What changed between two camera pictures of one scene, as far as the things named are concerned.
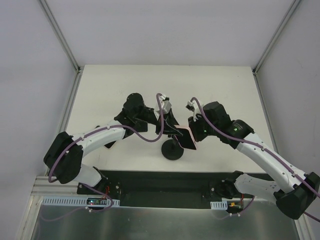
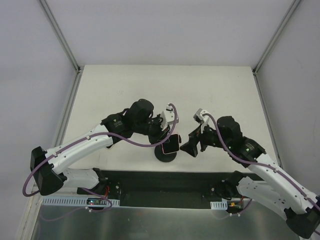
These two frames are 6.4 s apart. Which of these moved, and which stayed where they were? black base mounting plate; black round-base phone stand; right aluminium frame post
Moved: black round-base phone stand
Stayed: right aluminium frame post; black base mounting plate
